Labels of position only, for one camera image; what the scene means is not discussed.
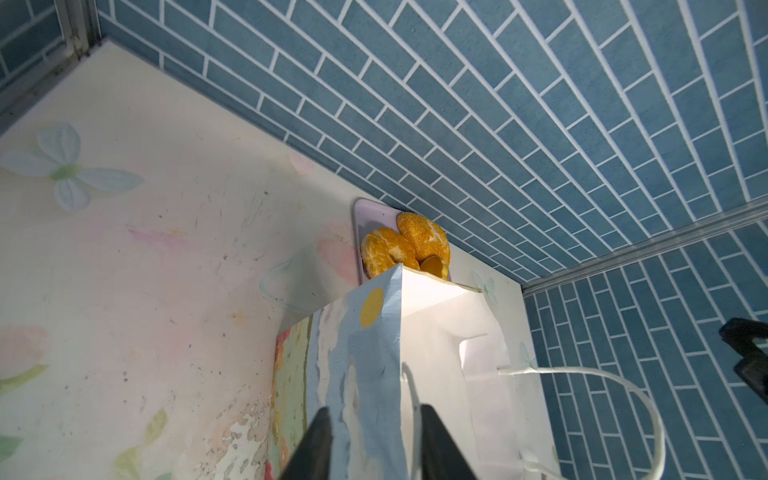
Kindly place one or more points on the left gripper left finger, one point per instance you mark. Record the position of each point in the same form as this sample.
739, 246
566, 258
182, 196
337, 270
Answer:
312, 458

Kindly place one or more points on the lilac plastic tray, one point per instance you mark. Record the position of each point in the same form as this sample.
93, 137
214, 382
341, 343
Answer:
368, 216

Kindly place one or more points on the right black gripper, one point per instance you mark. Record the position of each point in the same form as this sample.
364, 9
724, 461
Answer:
741, 335

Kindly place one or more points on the sugared oval bread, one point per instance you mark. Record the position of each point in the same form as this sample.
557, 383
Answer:
427, 238

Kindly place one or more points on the white paper gift bag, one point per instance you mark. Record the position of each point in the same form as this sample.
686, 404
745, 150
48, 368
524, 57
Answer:
402, 361

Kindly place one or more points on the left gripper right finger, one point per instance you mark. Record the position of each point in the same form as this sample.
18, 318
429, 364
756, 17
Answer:
444, 447

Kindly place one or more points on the round flower bun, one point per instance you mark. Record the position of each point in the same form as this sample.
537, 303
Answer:
383, 248

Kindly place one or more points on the small yellow horn bread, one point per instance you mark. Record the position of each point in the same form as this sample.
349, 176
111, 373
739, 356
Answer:
435, 265

